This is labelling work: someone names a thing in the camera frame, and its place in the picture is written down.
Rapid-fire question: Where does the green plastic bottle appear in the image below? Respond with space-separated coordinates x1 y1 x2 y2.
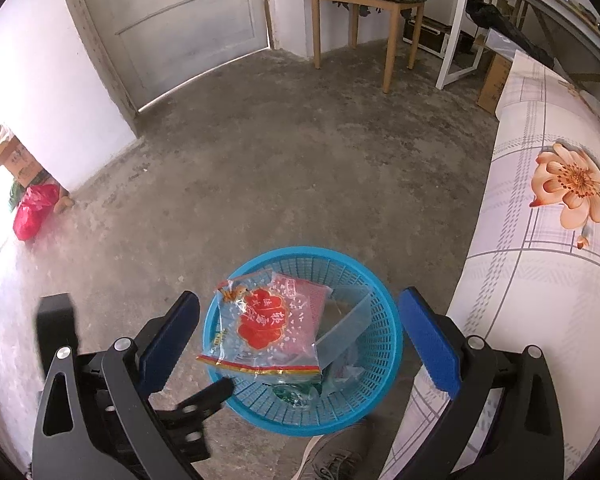
272 382 322 410

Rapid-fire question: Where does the red clear snack bag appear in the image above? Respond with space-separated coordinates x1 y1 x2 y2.
197 270 332 384

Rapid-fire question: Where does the clear plastic bag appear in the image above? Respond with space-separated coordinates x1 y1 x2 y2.
316 286 372 370

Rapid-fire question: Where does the blue plastic trash basket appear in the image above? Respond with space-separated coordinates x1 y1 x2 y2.
199 246 403 437

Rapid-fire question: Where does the grey sneaker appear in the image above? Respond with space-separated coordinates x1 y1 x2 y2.
291 417 374 480

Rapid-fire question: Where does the floral tablecloth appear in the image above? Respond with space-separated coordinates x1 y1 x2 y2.
382 53 600 479

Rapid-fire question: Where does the red plastic bag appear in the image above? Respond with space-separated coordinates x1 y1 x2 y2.
12 184 60 242

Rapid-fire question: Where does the cardboard box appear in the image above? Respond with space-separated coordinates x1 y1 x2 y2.
0 125 74 214

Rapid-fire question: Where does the grey wooden door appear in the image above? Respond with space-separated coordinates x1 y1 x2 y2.
66 0 272 127

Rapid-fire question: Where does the black clothes pile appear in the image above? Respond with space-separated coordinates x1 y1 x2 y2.
466 0 554 68

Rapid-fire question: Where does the long white shelf table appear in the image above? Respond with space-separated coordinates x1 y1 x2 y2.
436 0 600 90

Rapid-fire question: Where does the wooden chair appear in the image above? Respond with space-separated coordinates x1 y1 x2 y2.
308 0 429 94

